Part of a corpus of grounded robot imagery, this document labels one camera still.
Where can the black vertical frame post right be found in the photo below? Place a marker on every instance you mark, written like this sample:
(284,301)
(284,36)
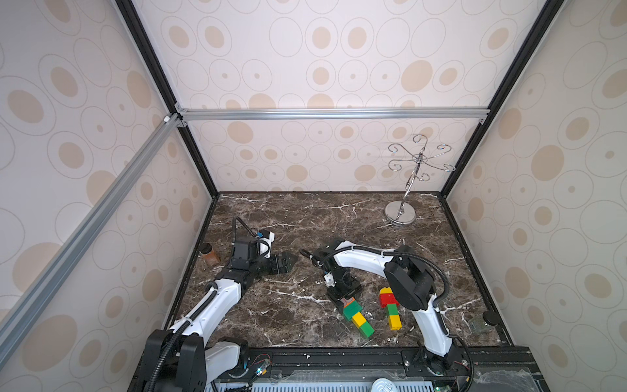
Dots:
(529,46)

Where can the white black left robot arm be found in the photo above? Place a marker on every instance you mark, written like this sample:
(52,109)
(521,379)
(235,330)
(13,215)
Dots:
(205,323)

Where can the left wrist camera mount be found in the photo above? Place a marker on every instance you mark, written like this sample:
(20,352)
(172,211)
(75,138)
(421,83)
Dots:
(266,237)

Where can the black round knob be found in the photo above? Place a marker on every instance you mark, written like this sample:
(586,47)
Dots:
(491,318)

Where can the black vertical frame post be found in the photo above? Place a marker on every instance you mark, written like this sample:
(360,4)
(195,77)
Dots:
(529,46)
(132,20)

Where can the yellow square lego brick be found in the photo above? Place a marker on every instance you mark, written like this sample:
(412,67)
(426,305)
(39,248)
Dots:
(395,323)

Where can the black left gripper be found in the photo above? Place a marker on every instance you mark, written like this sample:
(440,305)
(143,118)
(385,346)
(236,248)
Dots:
(285,265)

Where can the aluminium left diagonal rail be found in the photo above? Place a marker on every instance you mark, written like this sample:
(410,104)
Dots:
(46,286)

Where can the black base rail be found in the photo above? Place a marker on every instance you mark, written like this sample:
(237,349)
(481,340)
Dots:
(484,368)

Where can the black vertical frame post left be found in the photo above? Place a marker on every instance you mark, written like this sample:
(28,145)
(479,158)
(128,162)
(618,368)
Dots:
(132,20)

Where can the aluminium horizontal back rail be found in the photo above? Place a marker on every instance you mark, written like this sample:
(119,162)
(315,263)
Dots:
(464,112)

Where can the brown cup at left wall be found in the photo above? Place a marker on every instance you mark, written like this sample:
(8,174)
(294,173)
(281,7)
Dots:
(209,255)

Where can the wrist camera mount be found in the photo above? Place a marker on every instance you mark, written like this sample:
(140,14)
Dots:
(266,237)
(329,279)

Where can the green square lego brick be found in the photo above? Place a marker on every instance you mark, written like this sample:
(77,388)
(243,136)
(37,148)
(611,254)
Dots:
(392,309)
(366,330)

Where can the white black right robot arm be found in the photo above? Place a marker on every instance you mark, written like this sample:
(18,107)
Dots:
(417,283)

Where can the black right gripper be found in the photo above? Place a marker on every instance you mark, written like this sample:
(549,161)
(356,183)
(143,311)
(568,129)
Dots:
(322,256)

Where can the red long lego brick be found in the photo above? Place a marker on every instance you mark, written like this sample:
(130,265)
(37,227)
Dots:
(387,298)

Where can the green long lego brick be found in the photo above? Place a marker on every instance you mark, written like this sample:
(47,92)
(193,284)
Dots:
(351,309)

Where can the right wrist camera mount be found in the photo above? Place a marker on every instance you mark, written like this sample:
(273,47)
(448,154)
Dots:
(329,279)

